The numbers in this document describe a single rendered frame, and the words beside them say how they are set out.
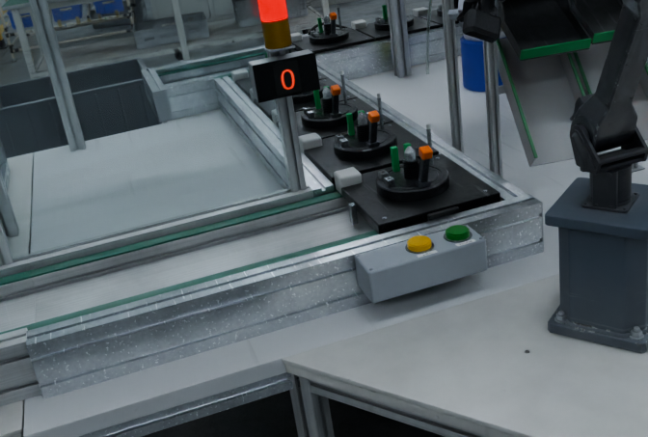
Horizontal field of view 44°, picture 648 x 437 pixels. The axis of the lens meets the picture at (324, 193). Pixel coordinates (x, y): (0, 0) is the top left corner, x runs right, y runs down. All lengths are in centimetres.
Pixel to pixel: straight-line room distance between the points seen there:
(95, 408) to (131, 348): 11
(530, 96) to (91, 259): 89
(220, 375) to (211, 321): 9
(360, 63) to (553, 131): 124
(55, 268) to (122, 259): 12
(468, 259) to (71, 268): 72
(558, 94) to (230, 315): 77
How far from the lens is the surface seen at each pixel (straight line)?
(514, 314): 134
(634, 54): 111
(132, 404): 128
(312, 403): 134
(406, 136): 180
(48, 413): 133
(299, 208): 158
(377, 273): 129
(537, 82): 163
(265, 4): 147
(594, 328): 127
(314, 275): 133
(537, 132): 158
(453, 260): 134
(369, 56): 272
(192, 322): 132
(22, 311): 151
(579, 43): 153
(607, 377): 121
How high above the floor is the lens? 159
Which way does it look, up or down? 23 degrees down
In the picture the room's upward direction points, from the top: 8 degrees counter-clockwise
